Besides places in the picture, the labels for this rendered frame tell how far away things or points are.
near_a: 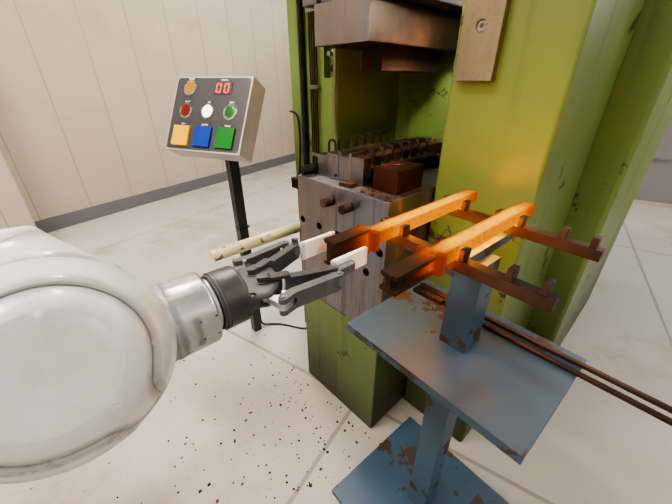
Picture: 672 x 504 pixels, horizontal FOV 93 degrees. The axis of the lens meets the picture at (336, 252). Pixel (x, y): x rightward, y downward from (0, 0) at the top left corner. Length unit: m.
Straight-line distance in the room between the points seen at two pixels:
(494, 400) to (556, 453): 0.91
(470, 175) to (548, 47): 0.29
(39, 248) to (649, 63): 1.28
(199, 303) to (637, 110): 1.20
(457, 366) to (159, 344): 0.61
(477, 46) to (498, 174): 0.29
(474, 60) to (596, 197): 0.64
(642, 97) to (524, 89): 0.47
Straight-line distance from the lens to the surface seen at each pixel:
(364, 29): 0.93
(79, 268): 0.19
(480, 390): 0.69
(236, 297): 0.39
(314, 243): 0.52
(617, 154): 1.28
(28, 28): 3.78
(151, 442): 1.55
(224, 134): 1.25
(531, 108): 0.86
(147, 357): 0.18
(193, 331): 0.38
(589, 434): 1.70
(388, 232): 0.57
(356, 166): 0.96
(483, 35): 0.89
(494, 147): 0.89
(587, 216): 1.33
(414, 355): 0.71
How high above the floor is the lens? 1.18
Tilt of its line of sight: 28 degrees down
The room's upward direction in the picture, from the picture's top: straight up
